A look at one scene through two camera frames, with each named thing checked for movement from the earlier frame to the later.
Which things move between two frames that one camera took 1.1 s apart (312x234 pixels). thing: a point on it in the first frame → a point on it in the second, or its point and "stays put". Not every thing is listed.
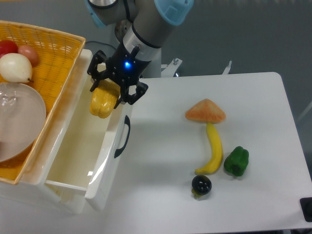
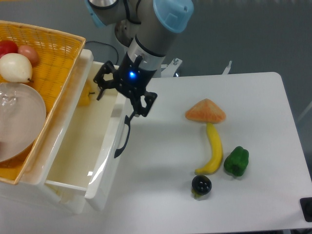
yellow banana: x=217 y=159 stays put
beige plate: x=23 y=116 stays put
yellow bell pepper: x=104 y=98 → x=84 y=99
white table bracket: x=226 y=71 stays put
